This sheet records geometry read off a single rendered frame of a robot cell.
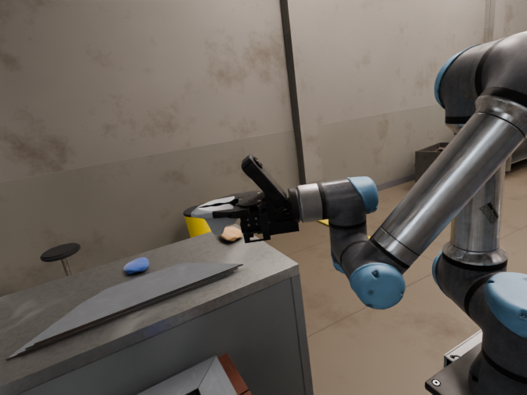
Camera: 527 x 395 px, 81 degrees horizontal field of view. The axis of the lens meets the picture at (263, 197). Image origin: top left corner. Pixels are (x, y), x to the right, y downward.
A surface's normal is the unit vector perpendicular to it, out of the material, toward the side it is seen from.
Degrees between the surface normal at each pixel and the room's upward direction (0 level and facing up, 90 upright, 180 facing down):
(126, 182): 90
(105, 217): 90
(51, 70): 90
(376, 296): 90
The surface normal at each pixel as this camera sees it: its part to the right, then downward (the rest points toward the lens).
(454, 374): -0.14, -0.95
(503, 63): -0.89, -0.40
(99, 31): 0.44, 0.18
